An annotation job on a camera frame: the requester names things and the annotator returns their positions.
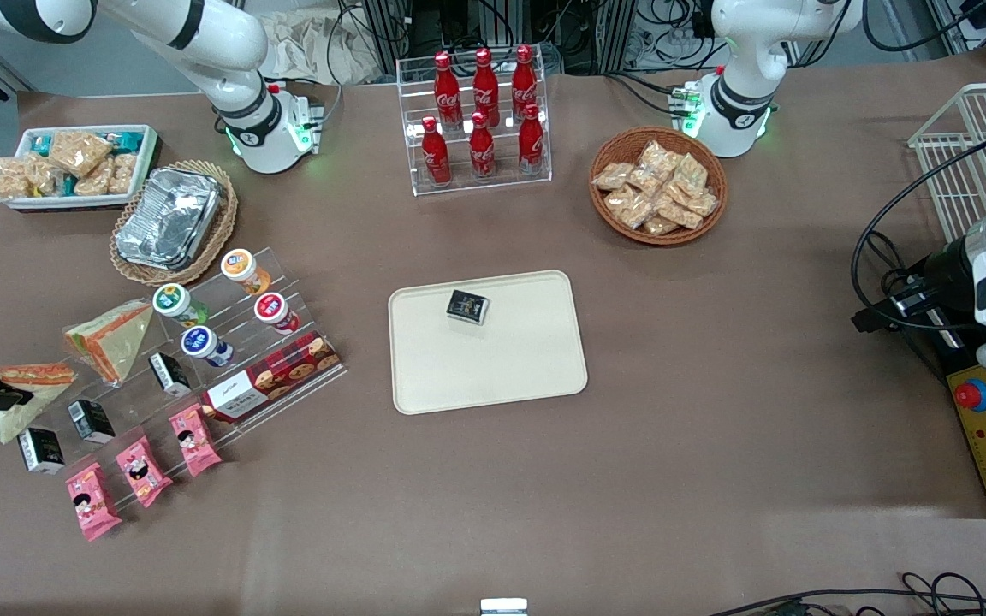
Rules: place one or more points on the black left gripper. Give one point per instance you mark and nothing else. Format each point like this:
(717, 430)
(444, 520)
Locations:
(945, 272)

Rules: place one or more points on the triangle sandwich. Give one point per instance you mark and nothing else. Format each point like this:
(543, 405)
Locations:
(39, 376)
(116, 338)

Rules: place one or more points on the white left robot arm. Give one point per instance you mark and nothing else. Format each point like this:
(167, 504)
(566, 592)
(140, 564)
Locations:
(741, 51)

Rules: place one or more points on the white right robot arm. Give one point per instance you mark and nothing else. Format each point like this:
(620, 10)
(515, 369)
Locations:
(202, 38)

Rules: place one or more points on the beige plastic tray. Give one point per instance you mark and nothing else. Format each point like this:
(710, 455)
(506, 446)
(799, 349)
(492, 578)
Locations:
(501, 368)

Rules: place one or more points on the small black box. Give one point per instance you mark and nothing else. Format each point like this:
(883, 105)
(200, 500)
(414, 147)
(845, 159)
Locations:
(169, 375)
(41, 450)
(91, 421)
(468, 306)

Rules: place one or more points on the pink snack packet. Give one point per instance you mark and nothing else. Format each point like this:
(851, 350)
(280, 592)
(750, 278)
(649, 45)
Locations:
(194, 441)
(92, 503)
(144, 472)

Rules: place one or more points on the green lid drink cup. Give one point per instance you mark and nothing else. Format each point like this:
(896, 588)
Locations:
(175, 302)

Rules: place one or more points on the blue lid drink cup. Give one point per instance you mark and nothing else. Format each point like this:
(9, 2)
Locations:
(202, 344)

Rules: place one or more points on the clear bag of crackers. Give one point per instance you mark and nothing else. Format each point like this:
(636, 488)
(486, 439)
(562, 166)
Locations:
(46, 175)
(703, 204)
(661, 225)
(680, 211)
(95, 181)
(80, 152)
(645, 181)
(630, 208)
(691, 174)
(123, 174)
(611, 176)
(10, 178)
(656, 156)

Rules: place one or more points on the clear acrylic stepped display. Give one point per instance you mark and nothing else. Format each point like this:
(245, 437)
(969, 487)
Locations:
(232, 318)

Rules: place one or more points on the aluminium foil container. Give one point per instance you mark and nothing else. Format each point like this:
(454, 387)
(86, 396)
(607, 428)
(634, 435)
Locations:
(168, 214)

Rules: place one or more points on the teal snack packet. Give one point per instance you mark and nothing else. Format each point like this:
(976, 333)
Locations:
(41, 145)
(127, 139)

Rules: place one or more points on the red plaid cookie box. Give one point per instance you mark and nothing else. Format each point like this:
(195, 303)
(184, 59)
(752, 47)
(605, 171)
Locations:
(275, 375)

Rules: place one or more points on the orange lid drink cup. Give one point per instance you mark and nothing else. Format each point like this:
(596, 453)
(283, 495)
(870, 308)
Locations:
(243, 268)

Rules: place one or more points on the white rectangular dish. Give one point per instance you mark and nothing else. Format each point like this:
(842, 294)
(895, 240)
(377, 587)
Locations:
(148, 167)

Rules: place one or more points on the oval wicker basket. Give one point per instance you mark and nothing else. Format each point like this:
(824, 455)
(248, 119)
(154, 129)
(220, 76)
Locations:
(223, 231)

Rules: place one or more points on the red lid drink cup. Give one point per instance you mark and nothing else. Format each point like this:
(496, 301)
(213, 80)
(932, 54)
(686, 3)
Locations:
(273, 310)

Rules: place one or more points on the round wicker basket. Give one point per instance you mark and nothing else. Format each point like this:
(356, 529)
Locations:
(608, 214)

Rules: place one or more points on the red cola bottle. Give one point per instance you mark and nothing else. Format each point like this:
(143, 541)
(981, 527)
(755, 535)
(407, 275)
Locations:
(482, 152)
(485, 90)
(436, 158)
(525, 85)
(531, 145)
(447, 94)

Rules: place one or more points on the clear acrylic bottle rack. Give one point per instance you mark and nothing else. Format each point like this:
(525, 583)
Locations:
(506, 181)

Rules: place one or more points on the crumpled beige paper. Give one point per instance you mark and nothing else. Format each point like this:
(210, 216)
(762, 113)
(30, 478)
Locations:
(313, 47)

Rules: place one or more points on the small white grey device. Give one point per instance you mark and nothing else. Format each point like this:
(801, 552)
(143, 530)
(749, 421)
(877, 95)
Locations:
(503, 607)

